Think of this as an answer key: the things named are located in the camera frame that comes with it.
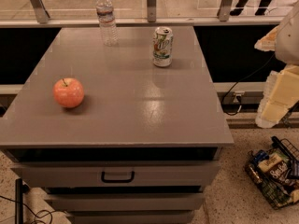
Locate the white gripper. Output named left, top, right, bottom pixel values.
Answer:
left=254, top=2, right=299, bottom=128

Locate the green white 7up can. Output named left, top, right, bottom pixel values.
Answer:
left=152, top=26, right=173, bottom=67

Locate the grey drawer cabinet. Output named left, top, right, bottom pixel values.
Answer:
left=0, top=27, right=233, bottom=224

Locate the clear plastic water bottle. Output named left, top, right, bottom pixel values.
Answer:
left=96, top=0, right=118, bottom=46

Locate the red apple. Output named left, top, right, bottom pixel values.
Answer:
left=52, top=77, right=84, bottom=108

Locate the metal glass railing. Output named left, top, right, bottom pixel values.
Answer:
left=0, top=0, right=298, bottom=27

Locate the black pole lower left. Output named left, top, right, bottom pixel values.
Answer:
left=15, top=178, right=23, bottom=224

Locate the black cable at right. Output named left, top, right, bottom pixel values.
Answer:
left=220, top=51, right=278, bottom=117

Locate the black wire snack basket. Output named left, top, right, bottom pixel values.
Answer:
left=244, top=136, right=299, bottom=209

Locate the black drawer handle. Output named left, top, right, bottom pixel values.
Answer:
left=100, top=171, right=135, bottom=184

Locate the black cable on floor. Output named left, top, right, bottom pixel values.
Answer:
left=0, top=194, right=64, bottom=224

